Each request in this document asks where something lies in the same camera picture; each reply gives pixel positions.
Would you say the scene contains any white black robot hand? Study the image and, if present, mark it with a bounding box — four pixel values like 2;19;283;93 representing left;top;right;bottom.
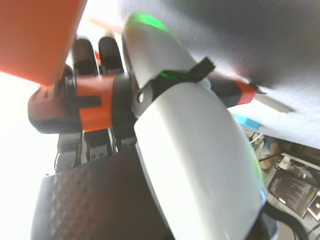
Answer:
29;11;267;240

